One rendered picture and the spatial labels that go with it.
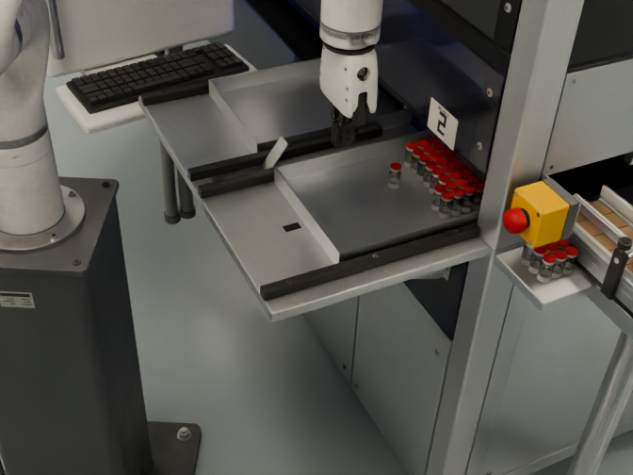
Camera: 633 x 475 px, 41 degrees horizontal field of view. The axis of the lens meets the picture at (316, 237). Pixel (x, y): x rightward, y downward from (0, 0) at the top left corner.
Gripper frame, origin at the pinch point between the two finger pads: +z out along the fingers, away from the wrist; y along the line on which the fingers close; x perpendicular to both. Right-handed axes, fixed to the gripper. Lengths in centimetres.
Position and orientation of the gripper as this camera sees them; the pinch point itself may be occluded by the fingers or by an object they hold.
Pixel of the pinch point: (343, 133)
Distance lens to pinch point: 130.9
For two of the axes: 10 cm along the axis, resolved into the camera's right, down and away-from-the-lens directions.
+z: -0.4, 7.7, 6.4
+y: -4.3, -5.9, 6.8
